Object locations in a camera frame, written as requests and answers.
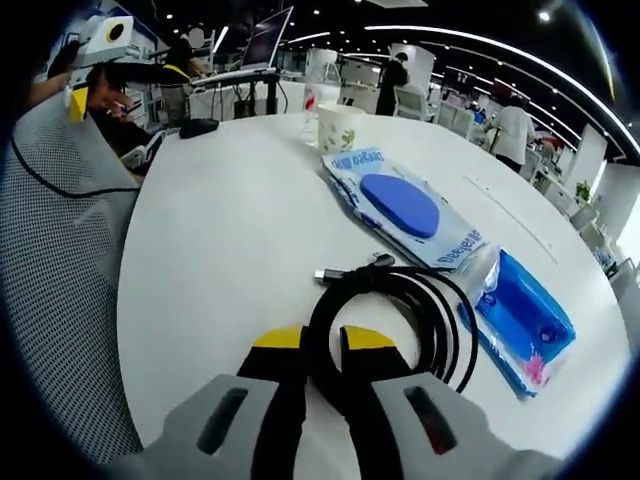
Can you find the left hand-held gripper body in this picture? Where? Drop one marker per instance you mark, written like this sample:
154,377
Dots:
100,40

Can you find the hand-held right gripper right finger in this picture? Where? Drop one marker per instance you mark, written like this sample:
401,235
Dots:
385,400

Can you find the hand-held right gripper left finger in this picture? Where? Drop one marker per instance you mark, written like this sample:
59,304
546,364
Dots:
280,410

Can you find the black computer mouse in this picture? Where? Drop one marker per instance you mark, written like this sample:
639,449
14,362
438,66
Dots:
199,128

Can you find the blue tissue packet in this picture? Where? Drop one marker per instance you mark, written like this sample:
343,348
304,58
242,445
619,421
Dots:
520,320

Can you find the clear water bottle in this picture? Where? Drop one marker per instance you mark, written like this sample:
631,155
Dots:
311,100

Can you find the light blue wipes packet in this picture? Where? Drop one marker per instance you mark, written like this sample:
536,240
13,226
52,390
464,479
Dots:
400,200

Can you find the white paper cup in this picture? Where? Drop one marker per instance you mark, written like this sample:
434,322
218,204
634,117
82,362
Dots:
340,130

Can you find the person's left hand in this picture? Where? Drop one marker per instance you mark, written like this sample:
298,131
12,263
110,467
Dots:
107,96

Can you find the grey mesh chair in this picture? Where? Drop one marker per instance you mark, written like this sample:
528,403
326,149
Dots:
60,275

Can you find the table socket strip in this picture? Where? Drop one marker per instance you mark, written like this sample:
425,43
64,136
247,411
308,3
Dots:
510,217

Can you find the white office chair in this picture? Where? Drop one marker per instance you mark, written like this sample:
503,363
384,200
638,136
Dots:
415,104

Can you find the potted plant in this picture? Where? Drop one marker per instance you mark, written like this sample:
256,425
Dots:
582,190

